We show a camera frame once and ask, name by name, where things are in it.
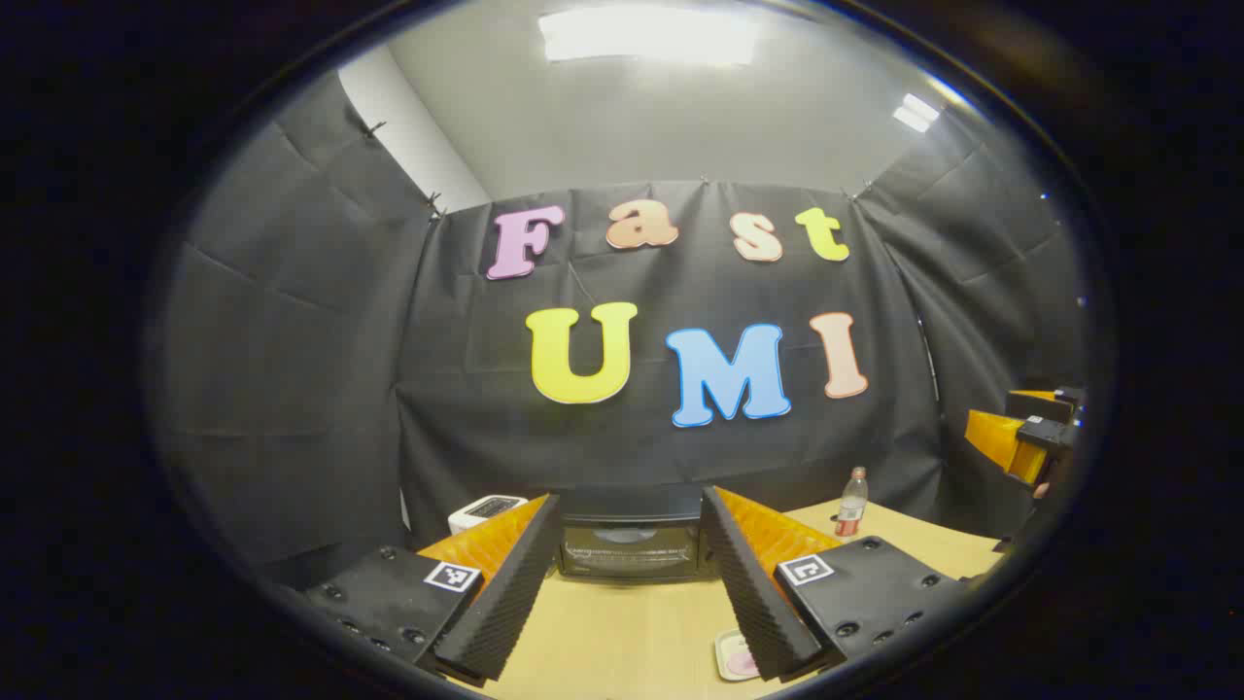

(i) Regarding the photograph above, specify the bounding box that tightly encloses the clear plastic bottle red label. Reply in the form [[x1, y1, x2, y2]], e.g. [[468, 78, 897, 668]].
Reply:
[[834, 466, 870, 539]]

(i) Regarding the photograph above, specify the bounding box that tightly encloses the large ceiling light panel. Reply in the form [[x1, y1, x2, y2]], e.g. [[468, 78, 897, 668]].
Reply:
[[538, 8, 761, 68]]

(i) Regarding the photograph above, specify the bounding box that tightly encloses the black backdrop cloth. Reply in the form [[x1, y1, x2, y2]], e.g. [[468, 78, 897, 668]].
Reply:
[[146, 68, 1089, 590]]

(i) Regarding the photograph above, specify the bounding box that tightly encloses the beige square plate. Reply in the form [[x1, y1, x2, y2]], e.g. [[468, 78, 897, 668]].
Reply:
[[713, 628, 765, 683]]

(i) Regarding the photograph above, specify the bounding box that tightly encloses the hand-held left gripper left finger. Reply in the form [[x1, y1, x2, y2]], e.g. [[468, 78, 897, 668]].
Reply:
[[304, 494, 562, 683]]

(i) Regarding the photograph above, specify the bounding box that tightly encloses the white toaster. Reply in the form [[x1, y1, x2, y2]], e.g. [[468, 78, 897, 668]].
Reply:
[[447, 494, 529, 537]]

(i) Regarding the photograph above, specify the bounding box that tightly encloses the small ceiling light panel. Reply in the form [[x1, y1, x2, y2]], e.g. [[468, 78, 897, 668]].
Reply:
[[891, 92, 942, 134]]

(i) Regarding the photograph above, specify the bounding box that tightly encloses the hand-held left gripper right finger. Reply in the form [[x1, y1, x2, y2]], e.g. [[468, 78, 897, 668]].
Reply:
[[701, 485, 965, 683]]

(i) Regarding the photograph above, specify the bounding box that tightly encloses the black electric oven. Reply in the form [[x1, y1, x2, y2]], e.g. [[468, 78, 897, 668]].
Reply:
[[556, 486, 718, 584]]

